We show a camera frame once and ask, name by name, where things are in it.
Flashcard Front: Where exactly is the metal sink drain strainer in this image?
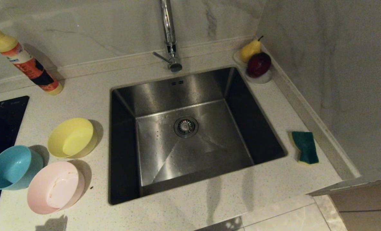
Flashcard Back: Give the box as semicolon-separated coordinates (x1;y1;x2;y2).
173;116;199;139

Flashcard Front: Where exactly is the beige wooden cabinet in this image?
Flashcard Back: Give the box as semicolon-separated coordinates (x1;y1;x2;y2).
308;176;381;231

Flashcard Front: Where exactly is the yellow pear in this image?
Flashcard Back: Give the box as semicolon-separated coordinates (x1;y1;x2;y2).
240;36;264;63

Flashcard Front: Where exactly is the stainless steel sink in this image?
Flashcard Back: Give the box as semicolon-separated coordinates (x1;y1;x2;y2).
108;66;288;206

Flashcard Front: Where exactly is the blue plastic bowl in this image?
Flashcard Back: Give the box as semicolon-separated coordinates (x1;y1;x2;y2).
0;145;44;191

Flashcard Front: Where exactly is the chrome faucet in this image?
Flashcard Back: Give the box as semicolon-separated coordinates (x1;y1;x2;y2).
152;0;183;73

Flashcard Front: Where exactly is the orange dish soap bottle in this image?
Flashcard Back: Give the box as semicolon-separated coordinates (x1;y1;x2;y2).
0;26;64;96

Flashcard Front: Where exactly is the green and yellow sponge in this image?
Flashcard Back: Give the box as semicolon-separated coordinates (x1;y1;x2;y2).
291;131;319;165

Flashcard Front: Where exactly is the yellow plastic bowl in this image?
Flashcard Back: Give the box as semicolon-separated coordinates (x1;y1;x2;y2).
47;118;98;159

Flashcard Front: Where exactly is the pink plastic bowl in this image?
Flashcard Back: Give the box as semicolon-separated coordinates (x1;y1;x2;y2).
27;161;85;215

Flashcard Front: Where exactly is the dark red apple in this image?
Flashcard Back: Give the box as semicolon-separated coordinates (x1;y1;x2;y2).
247;52;272;78

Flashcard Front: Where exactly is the small white dish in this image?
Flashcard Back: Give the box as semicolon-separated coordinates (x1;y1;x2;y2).
233;50;273;84

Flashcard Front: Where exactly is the black induction cooktop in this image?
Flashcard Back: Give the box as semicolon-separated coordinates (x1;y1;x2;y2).
0;96;30;231

